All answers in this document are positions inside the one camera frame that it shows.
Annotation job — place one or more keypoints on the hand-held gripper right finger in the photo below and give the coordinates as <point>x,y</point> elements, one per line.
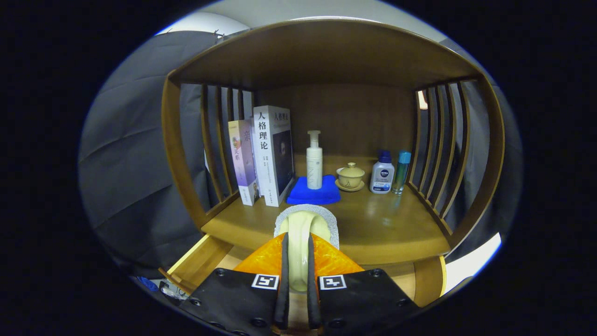
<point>312,298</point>

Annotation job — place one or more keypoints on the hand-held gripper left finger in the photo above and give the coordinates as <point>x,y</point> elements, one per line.
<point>283,289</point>

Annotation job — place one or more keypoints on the wooden drawer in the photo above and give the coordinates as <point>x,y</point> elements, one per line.
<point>200,261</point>

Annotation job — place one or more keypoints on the wooden countertop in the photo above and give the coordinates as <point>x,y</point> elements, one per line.
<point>382,219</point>

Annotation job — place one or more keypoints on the wooden cabinet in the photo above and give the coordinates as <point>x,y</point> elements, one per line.
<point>326,51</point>

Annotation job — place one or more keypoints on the blue folded cloth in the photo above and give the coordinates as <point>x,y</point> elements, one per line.
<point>312,196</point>

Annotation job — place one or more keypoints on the yellow lidded teacup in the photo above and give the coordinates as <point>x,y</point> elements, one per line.
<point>350,177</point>

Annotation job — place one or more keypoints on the white pump bottle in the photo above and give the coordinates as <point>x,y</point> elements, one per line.
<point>314,163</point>

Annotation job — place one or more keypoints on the thick white and black book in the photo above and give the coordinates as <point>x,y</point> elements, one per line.
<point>266,158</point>

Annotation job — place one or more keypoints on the pastel purple book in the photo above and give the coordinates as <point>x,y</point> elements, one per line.
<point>242,158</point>

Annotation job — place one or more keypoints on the white bottle with blue cap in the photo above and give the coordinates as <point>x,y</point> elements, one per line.
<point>381,175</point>

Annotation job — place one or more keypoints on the teal slim bottle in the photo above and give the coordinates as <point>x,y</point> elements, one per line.
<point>401,170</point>

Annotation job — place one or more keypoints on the white table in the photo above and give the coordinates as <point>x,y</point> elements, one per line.
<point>471,261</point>

